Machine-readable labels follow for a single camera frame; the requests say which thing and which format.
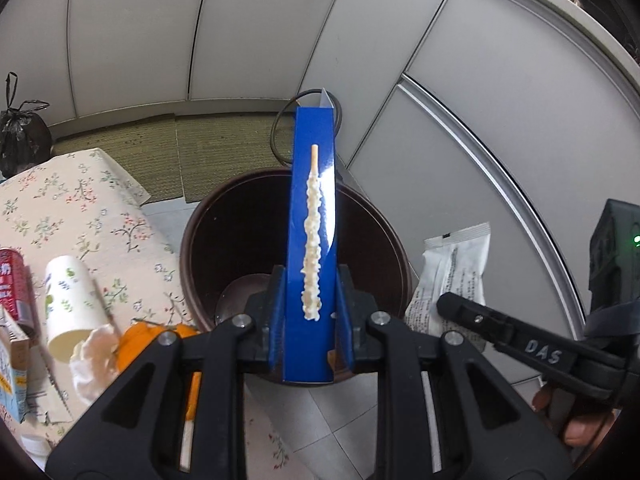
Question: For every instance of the white tissue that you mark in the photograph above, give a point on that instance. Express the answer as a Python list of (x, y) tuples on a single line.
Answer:
[(93, 363)]

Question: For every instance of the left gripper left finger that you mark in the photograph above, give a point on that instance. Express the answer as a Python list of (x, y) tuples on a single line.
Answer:
[(263, 346)]

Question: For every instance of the green floor mat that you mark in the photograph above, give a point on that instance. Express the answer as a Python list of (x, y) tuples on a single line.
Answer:
[(173, 157)]

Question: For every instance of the white kitchen cabinets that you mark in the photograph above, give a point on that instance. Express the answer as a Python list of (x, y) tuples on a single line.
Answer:
[(520, 113)]

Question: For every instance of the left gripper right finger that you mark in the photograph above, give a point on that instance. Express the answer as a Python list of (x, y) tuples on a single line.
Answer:
[(356, 349)]

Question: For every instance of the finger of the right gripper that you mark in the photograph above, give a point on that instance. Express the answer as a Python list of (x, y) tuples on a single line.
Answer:
[(493, 326)]

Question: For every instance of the right hand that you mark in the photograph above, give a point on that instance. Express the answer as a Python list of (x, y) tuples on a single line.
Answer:
[(583, 431)]

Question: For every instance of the floral tablecloth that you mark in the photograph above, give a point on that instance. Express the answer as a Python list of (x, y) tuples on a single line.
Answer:
[(85, 205)]

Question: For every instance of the orange peel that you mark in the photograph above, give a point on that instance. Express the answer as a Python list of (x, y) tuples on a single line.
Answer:
[(140, 335)]

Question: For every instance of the white snack wrapper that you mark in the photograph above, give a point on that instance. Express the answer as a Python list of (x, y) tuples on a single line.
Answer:
[(454, 262)]

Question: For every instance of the blue snack box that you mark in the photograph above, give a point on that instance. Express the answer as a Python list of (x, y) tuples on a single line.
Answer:
[(311, 265)]

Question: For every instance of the white paper cup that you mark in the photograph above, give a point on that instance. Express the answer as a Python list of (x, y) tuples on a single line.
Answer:
[(72, 305)]

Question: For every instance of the light blue milk carton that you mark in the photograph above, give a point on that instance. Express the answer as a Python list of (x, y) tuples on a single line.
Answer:
[(14, 365)]

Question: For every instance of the brown plastic trash bin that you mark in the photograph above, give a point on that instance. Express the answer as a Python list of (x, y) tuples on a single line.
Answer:
[(235, 238)]

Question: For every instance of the red soda can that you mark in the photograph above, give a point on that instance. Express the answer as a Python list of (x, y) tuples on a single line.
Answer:
[(15, 295)]

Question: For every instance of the black garbage bag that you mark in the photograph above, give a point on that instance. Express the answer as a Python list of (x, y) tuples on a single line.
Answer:
[(26, 140)]

